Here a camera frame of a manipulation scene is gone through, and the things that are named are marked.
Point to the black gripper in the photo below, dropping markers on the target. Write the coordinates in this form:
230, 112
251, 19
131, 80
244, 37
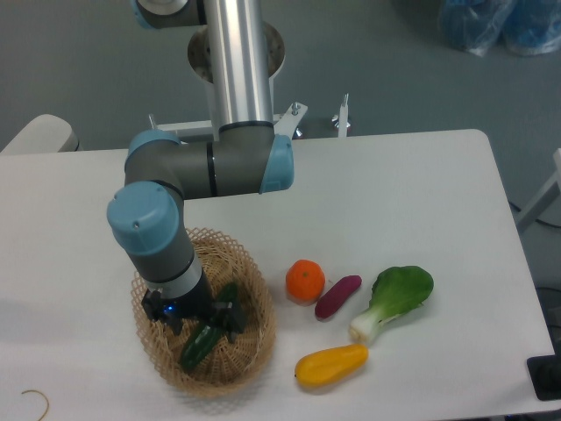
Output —
197, 304

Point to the dark green cucumber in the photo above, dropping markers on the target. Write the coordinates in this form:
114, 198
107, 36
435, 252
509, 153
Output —
205, 336

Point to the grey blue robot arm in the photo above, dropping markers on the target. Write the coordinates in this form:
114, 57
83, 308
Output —
245, 156

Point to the woven wicker basket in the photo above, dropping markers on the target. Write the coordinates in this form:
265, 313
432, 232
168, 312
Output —
229, 366

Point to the orange tangerine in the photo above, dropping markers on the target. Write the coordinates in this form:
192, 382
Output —
305, 281

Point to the yellow squash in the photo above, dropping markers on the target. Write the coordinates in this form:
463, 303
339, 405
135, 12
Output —
329, 366

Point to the purple sweet potato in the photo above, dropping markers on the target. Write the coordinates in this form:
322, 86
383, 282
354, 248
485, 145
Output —
330, 302

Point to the green bok choy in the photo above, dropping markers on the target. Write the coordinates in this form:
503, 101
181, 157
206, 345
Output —
396, 292

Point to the white chair armrest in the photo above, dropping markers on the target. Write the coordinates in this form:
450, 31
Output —
44, 134

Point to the white furniture leg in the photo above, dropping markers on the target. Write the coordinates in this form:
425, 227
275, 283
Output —
542, 199

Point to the black device at table edge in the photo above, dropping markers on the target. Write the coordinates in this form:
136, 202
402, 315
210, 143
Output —
544, 373

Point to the blue plastic bag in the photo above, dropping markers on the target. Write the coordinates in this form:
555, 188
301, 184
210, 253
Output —
528, 28

